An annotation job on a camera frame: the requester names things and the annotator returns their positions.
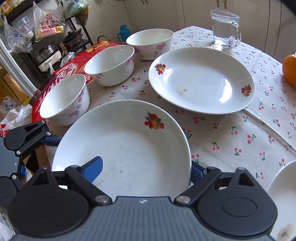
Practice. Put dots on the plastic bag with red print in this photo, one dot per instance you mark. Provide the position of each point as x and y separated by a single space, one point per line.
47 22

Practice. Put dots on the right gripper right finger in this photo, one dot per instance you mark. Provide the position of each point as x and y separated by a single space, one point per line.
203 180

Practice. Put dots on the clear plastic bag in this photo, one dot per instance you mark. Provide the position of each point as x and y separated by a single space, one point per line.
18 38

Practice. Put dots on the teal thermos bottle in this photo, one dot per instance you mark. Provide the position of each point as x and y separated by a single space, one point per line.
124 33

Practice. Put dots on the glass mug with water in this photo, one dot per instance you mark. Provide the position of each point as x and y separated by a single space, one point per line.
226 29

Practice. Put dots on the black metal shelf rack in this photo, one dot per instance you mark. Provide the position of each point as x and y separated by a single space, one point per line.
25 8

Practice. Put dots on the black pot on shelf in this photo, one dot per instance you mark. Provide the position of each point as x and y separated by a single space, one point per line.
73 38

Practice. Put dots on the white floral bowl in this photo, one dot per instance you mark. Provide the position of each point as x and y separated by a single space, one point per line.
67 101
151 43
111 66

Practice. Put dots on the cherry print tablecloth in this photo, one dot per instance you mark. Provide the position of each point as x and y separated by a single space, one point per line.
260 138

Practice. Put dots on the orange fruit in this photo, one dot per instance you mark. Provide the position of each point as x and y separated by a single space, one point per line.
289 69

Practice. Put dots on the red cardboard gift box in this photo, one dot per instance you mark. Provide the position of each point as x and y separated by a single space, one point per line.
74 66

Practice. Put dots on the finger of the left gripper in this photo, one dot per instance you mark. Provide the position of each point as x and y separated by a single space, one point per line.
52 140

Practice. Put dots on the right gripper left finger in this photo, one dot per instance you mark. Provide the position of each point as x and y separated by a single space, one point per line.
80 178

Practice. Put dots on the white fruit-print plate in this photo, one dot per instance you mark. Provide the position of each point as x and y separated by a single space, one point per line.
202 80
143 149

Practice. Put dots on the white appliance on shelf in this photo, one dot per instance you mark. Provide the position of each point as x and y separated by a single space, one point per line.
48 56

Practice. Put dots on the white plate at right edge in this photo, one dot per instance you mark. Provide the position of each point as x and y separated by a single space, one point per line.
282 191

